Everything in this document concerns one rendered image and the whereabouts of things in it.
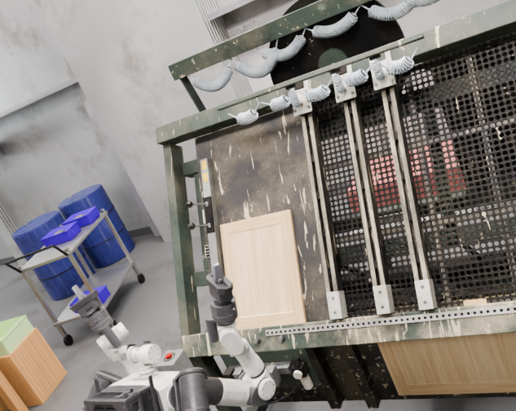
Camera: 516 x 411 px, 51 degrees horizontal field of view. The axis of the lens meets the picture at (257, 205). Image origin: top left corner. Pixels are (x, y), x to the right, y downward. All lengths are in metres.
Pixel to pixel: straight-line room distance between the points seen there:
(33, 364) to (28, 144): 4.26
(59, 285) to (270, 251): 4.94
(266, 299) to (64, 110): 5.72
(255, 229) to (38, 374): 3.13
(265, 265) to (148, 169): 4.35
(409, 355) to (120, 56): 4.84
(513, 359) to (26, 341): 4.03
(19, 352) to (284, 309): 3.10
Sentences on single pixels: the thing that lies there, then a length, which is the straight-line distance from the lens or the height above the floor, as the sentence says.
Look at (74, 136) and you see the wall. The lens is 8.14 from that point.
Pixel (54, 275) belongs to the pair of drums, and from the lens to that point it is 7.40.
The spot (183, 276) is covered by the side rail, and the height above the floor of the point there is 1.17.
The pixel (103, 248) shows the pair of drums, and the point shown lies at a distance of 7.68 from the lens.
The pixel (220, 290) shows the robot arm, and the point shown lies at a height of 1.57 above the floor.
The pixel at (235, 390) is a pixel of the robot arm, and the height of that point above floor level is 1.22.
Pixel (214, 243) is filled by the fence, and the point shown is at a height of 1.29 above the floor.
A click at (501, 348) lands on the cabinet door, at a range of 2.81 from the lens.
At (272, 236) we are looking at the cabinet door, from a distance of 2.80.
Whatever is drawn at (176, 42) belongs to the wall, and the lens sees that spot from 6.12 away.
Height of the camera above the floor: 2.34
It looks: 19 degrees down
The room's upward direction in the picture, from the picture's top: 25 degrees counter-clockwise
